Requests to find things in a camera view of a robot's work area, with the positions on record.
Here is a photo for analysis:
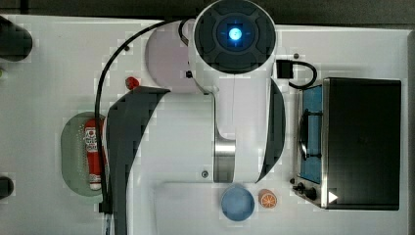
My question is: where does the red plush ketchup bottle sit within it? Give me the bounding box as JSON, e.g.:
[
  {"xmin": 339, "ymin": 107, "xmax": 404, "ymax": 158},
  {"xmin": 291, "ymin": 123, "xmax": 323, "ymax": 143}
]
[{"xmin": 84, "ymin": 118, "xmax": 102, "ymax": 191}]

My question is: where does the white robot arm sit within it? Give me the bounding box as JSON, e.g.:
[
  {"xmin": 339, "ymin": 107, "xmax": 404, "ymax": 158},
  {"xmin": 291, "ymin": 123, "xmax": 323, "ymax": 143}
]
[{"xmin": 105, "ymin": 0, "xmax": 285, "ymax": 235}]

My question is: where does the green oval strainer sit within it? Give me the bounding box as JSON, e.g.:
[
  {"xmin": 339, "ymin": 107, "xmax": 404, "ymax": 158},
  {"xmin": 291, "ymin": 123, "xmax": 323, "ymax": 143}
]
[{"xmin": 61, "ymin": 112, "xmax": 102, "ymax": 197}]

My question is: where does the lavender round plate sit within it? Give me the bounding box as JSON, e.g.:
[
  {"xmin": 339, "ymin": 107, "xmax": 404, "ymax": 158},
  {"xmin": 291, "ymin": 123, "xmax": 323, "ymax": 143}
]
[{"xmin": 145, "ymin": 20, "xmax": 200, "ymax": 94}]

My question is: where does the red plush strawberry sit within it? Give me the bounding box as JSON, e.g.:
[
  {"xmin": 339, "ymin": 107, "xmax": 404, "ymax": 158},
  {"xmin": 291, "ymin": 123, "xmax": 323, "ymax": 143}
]
[{"xmin": 125, "ymin": 76, "xmax": 140, "ymax": 90}]

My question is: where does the blue bowl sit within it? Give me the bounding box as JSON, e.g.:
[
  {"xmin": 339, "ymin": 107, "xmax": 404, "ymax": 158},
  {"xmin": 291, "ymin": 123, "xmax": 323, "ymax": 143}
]
[{"xmin": 220, "ymin": 185, "xmax": 254, "ymax": 222}]

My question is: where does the orange slice toy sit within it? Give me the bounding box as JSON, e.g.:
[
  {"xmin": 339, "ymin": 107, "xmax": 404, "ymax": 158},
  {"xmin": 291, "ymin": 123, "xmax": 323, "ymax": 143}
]
[{"xmin": 258, "ymin": 189, "xmax": 277, "ymax": 209}]

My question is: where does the black toaster oven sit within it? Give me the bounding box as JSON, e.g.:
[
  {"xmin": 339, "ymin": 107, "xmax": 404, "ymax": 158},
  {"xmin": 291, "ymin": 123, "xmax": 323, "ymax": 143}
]
[{"xmin": 291, "ymin": 77, "xmax": 401, "ymax": 211}]

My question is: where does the black cup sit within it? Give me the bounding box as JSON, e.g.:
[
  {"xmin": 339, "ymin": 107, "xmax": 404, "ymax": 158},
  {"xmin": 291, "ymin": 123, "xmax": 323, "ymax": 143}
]
[{"xmin": 0, "ymin": 17, "xmax": 33, "ymax": 62}]

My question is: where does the dark cylinder cup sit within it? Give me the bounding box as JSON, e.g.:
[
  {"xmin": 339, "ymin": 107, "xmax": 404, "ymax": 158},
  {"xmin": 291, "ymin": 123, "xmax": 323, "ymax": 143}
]
[{"xmin": 0, "ymin": 176, "xmax": 14, "ymax": 199}]

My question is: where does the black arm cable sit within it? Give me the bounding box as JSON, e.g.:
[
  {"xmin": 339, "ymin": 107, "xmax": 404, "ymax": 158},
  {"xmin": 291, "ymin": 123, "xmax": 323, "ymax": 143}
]
[{"xmin": 94, "ymin": 19, "xmax": 197, "ymax": 214}]

